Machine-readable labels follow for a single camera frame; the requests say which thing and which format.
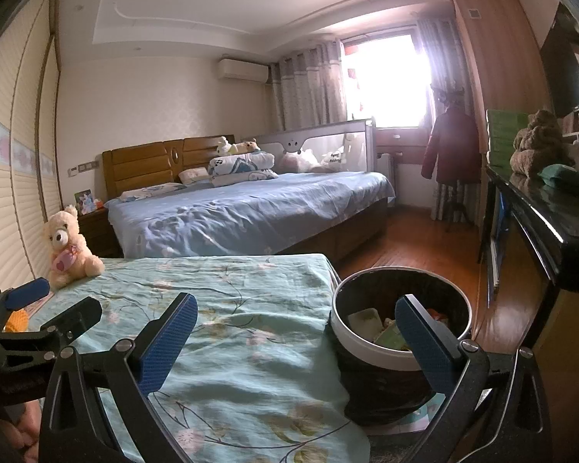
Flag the wall switch panel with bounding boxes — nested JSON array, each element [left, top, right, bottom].
[[66, 160, 101, 177]]

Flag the person's left hand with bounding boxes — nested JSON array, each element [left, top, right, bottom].
[[0, 395, 42, 463]]

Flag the green floral tablecloth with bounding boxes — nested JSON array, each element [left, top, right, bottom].
[[10, 253, 372, 463]]

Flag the green paper packet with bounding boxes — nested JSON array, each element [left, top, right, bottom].
[[374, 323, 411, 350]]

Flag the bed with blue sheet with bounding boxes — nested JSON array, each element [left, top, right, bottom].
[[107, 171, 396, 259]]

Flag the grey patterned curtain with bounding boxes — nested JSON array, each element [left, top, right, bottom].
[[417, 17, 469, 223], [270, 41, 348, 131]]

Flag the flat blue pillow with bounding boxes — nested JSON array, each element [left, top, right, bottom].
[[120, 182, 186, 202]]

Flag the white tissue pack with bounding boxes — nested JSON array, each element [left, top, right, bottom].
[[348, 308, 383, 333]]

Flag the bright window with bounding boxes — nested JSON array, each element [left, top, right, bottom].
[[342, 34, 437, 128]]

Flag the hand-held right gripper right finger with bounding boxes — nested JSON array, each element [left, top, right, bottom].
[[394, 294, 546, 463]]

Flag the green cloth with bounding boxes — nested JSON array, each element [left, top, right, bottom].
[[538, 164, 579, 188]]

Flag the coat rack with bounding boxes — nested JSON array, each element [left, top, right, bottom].
[[434, 84, 478, 230]]

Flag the grey bed guard rail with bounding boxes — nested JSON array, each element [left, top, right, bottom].
[[255, 118, 377, 174]]

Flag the white air conditioner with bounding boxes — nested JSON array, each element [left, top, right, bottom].
[[216, 59, 270, 83]]

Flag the folded blue white quilt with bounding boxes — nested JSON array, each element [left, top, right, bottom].
[[207, 151, 279, 188]]

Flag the cream teddy bear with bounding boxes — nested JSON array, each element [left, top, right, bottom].
[[43, 205, 106, 290]]

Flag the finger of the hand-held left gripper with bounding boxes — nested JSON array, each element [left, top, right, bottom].
[[2, 296, 103, 349], [0, 277, 51, 330]]

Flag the orange foam fruit net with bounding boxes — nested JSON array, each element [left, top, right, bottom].
[[5, 309, 30, 333]]

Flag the white sliding closet door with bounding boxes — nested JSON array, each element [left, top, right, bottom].
[[0, 0, 78, 300]]

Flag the small white plush toy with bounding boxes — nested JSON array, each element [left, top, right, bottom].
[[215, 136, 262, 156]]

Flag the tall wooden wardrobe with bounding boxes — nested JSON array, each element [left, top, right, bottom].
[[444, 0, 555, 261]]

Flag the dark red coat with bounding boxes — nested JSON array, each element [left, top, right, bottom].
[[421, 106, 483, 185]]

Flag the white bin with black liner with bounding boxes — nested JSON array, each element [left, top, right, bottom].
[[328, 266, 474, 428]]

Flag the small desk with drawer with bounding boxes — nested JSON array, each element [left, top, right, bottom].
[[376, 128, 428, 155]]

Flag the dark wooden nightstand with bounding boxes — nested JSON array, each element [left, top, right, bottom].
[[80, 208, 124, 259]]

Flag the black glossy cabinet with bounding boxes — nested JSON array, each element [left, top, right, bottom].
[[477, 164, 579, 309]]

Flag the stack of green boxes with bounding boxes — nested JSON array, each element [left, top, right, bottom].
[[486, 110, 532, 167]]

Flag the black television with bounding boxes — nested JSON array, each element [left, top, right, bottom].
[[540, 2, 579, 117]]

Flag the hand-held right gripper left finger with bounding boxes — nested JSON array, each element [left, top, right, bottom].
[[39, 292, 198, 463]]

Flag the wooden headboard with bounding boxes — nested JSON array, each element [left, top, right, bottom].
[[101, 134, 236, 198]]

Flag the photo frame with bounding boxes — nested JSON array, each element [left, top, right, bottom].
[[74, 189, 97, 215]]

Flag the brown plush toy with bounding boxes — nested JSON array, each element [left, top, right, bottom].
[[509, 110, 567, 177]]

